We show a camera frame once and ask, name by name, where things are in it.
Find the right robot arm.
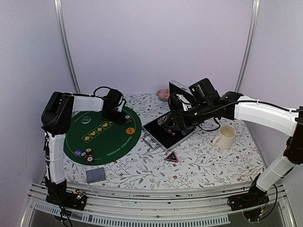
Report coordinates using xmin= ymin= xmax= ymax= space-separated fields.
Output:
xmin=164 ymin=78 xmax=303 ymax=206

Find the small green chip stack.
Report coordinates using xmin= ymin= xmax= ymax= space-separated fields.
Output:
xmin=125 ymin=115 xmax=132 ymax=124

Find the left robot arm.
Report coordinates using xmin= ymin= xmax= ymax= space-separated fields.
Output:
xmin=41 ymin=88 xmax=126 ymax=205

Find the clear dealer button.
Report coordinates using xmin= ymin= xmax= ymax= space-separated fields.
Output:
xmin=81 ymin=116 xmax=91 ymax=124

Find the orange big blind button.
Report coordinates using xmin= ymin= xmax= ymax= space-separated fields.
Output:
xmin=126 ymin=127 xmax=135 ymax=135

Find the white ribbed mug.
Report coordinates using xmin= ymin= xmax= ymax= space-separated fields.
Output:
xmin=212 ymin=126 xmax=236 ymax=149

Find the green and red chip stack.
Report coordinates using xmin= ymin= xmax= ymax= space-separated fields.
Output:
xmin=80 ymin=148 xmax=94 ymax=163

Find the black red triangle token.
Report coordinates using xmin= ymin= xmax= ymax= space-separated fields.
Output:
xmin=165 ymin=151 xmax=178 ymax=162

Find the red dice row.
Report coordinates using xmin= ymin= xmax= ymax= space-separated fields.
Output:
xmin=166 ymin=129 xmax=176 ymax=136

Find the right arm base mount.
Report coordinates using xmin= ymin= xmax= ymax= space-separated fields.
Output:
xmin=227 ymin=186 xmax=269 ymax=222

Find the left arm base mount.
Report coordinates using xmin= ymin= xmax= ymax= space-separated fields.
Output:
xmin=46 ymin=187 xmax=87 ymax=211

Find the green round poker mat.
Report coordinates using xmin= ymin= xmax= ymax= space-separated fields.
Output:
xmin=63 ymin=106 xmax=142 ymax=166

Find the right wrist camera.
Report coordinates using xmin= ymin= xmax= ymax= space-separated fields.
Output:
xmin=169 ymin=94 xmax=192 ymax=111

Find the aluminium poker chip case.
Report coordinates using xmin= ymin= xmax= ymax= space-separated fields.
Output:
xmin=143 ymin=80 xmax=196 ymax=151

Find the blue playing card deck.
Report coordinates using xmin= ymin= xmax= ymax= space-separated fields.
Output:
xmin=86 ymin=167 xmax=106 ymax=183

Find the aluminium front rail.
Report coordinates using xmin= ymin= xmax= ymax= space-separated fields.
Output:
xmin=20 ymin=183 xmax=297 ymax=227

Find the patterned ceramic bowl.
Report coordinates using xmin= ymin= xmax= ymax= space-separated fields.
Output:
xmin=156 ymin=89 xmax=170 ymax=101

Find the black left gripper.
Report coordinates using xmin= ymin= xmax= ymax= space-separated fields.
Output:
xmin=105 ymin=107 xmax=127 ymax=125

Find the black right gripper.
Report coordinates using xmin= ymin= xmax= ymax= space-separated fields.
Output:
xmin=163 ymin=100 xmax=214 ymax=131

